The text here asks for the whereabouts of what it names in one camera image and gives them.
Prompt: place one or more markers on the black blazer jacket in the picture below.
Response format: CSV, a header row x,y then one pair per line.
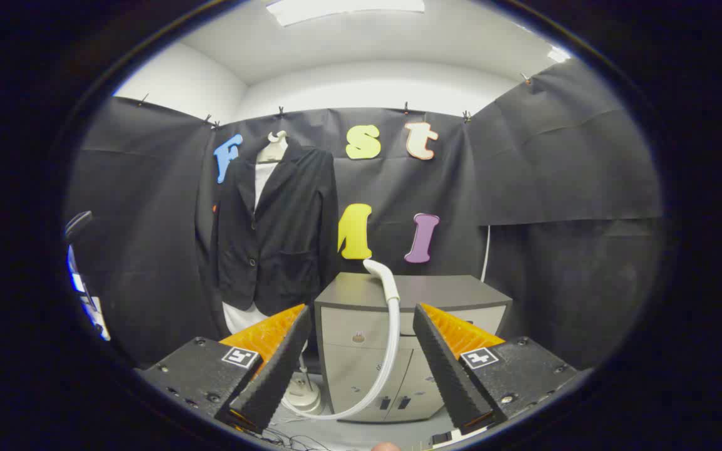
x,y
286,238

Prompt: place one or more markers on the ceiling light panel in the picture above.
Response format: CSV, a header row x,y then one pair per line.
x,y
342,9

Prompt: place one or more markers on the white garment steamer base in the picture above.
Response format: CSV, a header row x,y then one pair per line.
x,y
303,394

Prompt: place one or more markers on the white shirt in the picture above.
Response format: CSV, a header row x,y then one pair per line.
x,y
239,318

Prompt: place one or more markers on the white clothes hanger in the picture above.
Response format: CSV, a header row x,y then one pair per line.
x,y
271,152

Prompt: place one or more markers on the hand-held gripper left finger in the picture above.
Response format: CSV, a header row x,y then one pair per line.
x,y
273,376

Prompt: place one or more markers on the grey cabinet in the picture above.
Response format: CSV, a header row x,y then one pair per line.
x,y
449,291

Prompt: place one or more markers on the black backdrop cloth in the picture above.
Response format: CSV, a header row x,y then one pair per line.
x,y
555,156

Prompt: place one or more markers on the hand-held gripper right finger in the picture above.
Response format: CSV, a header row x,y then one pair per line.
x,y
452,376

